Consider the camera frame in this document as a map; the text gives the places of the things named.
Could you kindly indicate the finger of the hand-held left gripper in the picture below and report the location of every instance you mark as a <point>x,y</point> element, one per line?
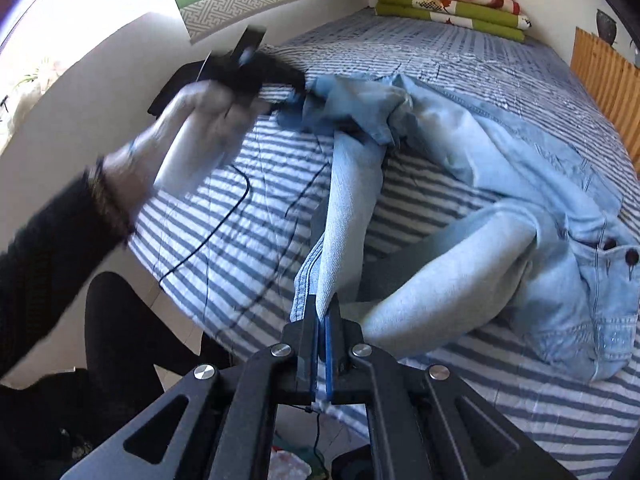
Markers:
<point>285,80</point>

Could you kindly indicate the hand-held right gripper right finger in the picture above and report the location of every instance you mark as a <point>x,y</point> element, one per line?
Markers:
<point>330,360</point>

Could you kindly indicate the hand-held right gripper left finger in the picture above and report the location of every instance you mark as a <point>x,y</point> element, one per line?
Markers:
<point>302,355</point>

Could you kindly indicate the light blue denim jacket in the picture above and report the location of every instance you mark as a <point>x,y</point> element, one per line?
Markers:
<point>500,160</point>

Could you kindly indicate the person's left forearm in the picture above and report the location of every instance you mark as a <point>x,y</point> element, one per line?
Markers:
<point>45,270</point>

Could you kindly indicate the black folded pants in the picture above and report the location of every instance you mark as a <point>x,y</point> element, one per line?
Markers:
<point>170,90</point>

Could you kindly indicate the person's left hand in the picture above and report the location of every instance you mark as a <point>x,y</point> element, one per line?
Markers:
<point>190,130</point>

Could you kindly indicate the blue striped bed sheet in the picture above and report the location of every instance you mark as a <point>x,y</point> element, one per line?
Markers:
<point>450,50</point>

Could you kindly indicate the folded green floral blanket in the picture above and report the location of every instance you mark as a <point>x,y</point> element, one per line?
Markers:
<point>450,10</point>

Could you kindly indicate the green windowsill plant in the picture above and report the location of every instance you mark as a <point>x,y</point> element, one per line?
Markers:
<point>40,72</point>

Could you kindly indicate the wooden slatted panel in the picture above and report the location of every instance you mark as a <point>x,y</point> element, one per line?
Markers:
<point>605,90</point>

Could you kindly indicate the dark vase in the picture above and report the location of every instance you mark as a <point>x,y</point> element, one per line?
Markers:
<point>607,27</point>

